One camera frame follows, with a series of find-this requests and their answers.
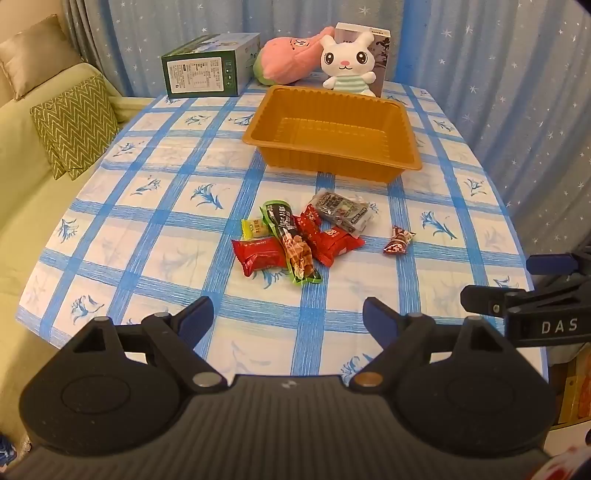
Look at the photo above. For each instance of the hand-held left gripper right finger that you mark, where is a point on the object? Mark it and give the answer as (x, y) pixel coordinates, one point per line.
(376, 321)

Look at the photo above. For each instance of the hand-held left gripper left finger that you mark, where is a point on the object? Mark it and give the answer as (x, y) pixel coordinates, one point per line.
(196, 318)

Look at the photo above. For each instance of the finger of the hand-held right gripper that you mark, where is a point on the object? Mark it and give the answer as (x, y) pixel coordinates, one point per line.
(549, 264)
(485, 300)

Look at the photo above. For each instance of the brown red candy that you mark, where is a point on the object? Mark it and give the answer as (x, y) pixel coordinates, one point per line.
(398, 240)

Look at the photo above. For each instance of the large red snack packet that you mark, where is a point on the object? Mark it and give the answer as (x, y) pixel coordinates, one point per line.
(258, 254)

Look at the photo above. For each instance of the red packet with white logo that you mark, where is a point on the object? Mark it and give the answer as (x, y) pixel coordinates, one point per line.
(332, 240)

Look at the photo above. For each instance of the yellow green snack packet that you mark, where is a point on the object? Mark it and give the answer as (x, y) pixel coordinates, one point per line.
(253, 227)

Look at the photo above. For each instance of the grey clear snack packet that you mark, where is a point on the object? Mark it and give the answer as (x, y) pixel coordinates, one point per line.
(341, 210)

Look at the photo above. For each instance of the long green snack packet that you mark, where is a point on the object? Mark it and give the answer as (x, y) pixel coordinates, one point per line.
(288, 230)

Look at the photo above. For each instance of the brown plastic tray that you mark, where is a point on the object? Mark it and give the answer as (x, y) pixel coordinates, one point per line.
(323, 138)

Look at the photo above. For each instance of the blue plaid tablecloth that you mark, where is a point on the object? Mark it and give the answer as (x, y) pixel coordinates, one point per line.
(161, 221)

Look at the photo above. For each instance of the red white patterned item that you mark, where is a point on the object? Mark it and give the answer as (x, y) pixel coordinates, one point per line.
(568, 466)

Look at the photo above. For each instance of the blue star curtain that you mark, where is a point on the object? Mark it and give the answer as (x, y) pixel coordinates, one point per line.
(485, 69)

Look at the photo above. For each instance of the green covered sofa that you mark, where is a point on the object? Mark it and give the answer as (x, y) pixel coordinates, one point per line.
(27, 194)

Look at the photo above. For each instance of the green zigzag cushion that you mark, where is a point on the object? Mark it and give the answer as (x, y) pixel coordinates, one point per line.
(74, 124)

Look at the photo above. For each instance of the green white carton box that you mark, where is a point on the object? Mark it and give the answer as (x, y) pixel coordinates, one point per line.
(203, 74)

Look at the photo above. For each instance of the white rabbit plush toy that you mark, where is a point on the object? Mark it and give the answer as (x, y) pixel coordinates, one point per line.
(346, 57)

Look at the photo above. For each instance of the grey printed box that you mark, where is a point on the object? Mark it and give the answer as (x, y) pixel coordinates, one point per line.
(384, 50)

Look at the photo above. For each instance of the pink plush toy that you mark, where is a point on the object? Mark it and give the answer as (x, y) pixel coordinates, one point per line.
(286, 57)

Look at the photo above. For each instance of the grey curtain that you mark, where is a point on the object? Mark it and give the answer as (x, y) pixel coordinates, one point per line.
(87, 37)

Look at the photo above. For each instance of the beige cushion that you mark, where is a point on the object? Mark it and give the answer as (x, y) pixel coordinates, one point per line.
(37, 50)

